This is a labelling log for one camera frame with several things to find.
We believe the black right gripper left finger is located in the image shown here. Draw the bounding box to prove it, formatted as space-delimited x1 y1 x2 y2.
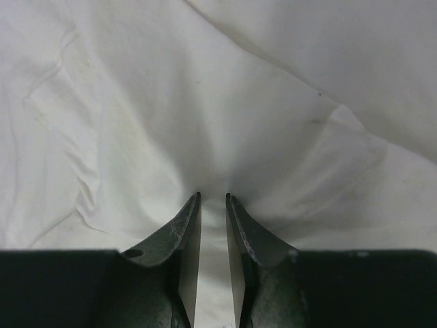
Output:
1 193 201 327

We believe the cream white t shirt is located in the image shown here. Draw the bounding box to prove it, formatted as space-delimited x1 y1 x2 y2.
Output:
1 1 436 327

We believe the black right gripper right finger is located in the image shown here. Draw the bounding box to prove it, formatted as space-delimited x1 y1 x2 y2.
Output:
226 194 436 327

